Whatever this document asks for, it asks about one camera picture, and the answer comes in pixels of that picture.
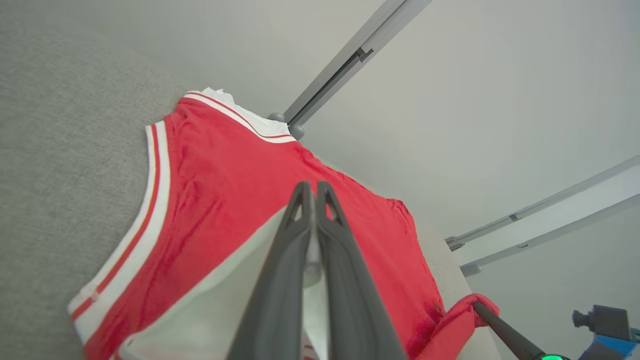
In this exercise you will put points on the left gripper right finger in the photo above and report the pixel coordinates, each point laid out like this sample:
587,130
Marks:
350,290

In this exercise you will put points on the grey side partition frame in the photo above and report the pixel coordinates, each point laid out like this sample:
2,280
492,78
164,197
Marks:
550,215

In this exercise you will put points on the right gripper body blue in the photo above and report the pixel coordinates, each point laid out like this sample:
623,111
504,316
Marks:
610,350

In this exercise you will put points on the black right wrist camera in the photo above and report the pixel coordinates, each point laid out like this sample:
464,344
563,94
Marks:
605,322

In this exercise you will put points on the grey aluminium partition post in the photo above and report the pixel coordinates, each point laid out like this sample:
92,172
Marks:
350,50

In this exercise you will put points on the grey fabric sofa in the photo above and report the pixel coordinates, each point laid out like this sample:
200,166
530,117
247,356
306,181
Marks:
60,200

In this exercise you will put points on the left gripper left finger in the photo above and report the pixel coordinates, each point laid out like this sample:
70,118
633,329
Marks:
280,280

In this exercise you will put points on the red basketball jersey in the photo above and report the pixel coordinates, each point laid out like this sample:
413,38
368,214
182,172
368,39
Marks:
225,175

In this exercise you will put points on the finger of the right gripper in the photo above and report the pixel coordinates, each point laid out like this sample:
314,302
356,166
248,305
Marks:
505,331

